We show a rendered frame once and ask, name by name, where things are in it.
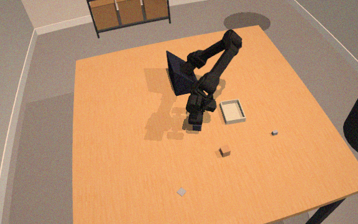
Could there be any small tan cube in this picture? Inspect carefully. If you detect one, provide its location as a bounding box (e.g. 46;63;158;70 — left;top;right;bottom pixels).
219;145;231;157

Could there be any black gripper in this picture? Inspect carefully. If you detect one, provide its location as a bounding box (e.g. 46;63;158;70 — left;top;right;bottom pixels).
188;100;203;125

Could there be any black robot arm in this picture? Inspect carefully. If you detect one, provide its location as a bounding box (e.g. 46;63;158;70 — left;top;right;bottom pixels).
180;29;242;114

